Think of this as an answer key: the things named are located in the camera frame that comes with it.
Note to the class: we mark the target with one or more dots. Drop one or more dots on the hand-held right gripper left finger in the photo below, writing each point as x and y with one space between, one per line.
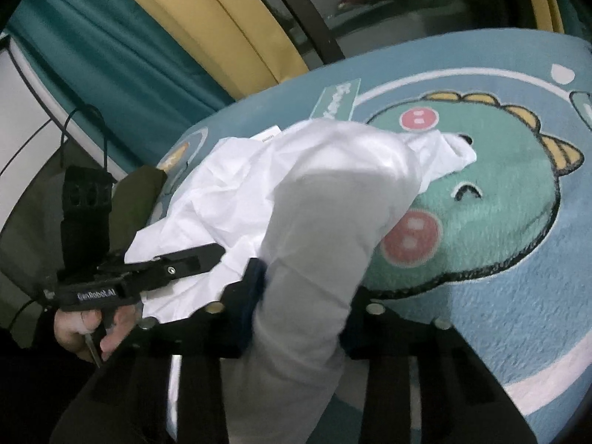
249 286

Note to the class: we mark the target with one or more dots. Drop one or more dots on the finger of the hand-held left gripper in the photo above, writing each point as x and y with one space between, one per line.
185 263

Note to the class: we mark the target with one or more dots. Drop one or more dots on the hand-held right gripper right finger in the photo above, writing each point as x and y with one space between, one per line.
365 333

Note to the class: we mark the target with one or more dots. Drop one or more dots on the white shirt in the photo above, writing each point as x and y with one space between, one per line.
323 185

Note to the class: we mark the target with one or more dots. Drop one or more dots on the person's left hand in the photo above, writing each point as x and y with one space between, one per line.
69 328

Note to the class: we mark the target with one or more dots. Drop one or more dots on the olive green cloth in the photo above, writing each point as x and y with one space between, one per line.
138 203

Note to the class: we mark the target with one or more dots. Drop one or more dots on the blue dinosaur printed blanket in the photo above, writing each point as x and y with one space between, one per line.
485 249

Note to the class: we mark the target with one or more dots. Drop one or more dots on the teal curtain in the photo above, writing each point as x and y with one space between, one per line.
115 55

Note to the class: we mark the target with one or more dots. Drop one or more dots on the dark framed glass door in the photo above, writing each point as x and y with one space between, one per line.
393 14

